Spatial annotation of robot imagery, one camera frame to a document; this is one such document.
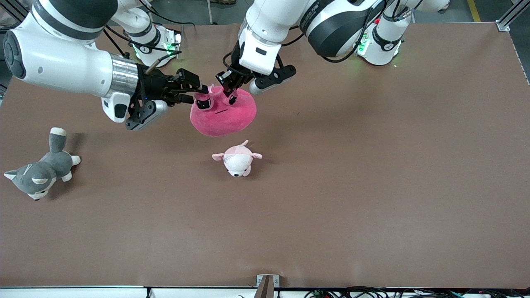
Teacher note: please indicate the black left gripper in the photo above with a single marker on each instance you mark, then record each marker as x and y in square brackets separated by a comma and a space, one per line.
[234, 77]

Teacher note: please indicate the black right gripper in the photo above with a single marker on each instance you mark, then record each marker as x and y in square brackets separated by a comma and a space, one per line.
[155, 88]

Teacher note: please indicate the hot pink round plush toy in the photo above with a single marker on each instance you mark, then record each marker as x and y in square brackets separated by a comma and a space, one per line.
[223, 118]

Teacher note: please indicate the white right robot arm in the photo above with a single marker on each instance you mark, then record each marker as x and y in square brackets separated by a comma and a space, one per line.
[62, 66]

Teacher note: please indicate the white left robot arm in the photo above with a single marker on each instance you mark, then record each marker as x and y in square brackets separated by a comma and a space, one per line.
[273, 25]

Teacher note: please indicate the pale pink pig plush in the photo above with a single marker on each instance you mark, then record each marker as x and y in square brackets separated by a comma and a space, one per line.
[237, 161]

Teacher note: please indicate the metal table edge bracket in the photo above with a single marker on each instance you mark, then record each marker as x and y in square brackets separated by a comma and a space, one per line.
[267, 285]

